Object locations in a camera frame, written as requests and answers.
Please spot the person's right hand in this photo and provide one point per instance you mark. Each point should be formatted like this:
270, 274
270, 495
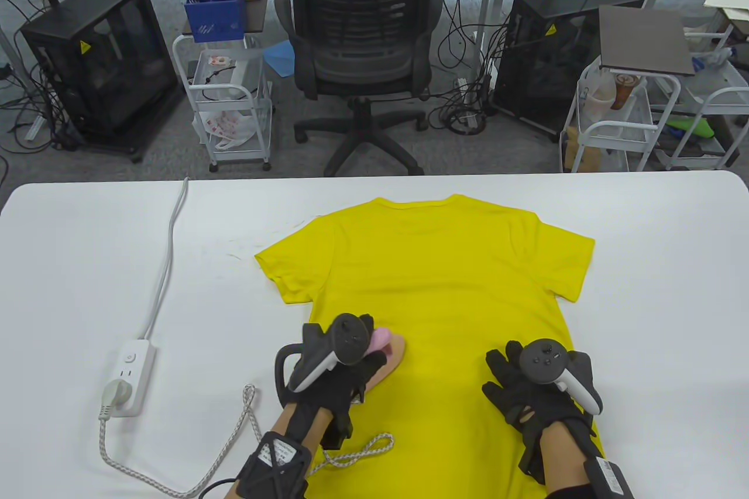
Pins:
515, 399

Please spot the person's left hand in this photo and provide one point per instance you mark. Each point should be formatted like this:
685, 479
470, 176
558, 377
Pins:
351, 379

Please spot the grey white controller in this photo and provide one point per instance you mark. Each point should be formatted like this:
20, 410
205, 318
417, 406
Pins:
544, 358
351, 338

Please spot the pink electric iron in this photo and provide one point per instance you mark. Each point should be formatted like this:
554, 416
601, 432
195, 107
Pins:
395, 358

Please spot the yellow t-shirt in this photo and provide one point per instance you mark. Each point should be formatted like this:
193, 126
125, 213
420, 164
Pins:
439, 253

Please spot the person's right forearm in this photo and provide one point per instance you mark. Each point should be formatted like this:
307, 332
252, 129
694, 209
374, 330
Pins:
562, 455

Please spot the black wrist sensor box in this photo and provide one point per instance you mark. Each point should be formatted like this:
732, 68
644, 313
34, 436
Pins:
611, 478

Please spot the brown paper bag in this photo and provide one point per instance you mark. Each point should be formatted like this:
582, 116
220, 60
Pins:
585, 157

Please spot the white metal cart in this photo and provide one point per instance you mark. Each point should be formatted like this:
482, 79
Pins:
608, 127
720, 95
261, 113

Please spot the white printed plastic bag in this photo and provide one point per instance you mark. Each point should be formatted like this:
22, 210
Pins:
225, 124

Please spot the white table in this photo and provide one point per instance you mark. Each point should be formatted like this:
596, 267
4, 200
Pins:
88, 259

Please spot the translucent plastic jug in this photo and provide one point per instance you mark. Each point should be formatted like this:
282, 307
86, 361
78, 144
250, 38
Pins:
600, 101

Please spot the black mesh office chair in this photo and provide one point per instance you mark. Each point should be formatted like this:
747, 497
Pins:
363, 54

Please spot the brown coffee cup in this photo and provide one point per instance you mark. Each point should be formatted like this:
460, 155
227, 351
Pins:
622, 92

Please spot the green plastic item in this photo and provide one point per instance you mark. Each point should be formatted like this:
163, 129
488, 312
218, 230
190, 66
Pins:
693, 127

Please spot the black computer case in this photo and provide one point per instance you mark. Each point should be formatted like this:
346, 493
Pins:
99, 66
544, 72

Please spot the blue cloth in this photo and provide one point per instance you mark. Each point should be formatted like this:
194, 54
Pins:
278, 57

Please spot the dark brown board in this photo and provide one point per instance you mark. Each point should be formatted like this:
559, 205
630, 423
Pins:
643, 37

